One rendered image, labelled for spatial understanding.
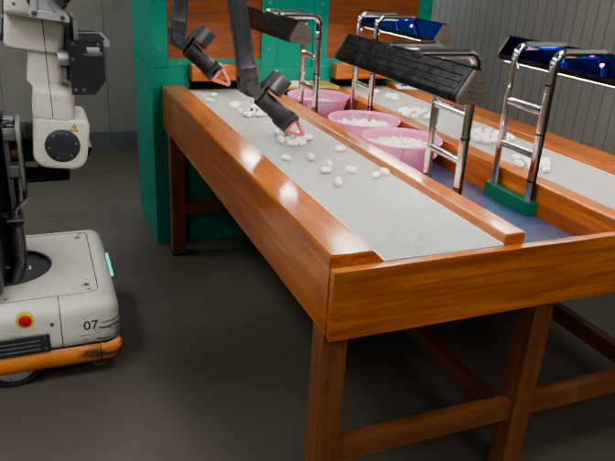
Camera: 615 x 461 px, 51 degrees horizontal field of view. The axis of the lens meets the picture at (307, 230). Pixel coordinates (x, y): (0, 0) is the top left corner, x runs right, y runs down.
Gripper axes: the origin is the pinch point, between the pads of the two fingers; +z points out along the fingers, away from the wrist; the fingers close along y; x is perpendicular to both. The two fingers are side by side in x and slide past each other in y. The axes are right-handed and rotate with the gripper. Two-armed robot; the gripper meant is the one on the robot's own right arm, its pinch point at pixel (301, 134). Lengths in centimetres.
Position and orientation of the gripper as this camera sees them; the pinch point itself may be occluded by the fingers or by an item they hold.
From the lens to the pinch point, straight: 217.0
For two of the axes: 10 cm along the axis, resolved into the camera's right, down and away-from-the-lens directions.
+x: -6.4, 7.7, 0.5
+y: -3.9, -3.8, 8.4
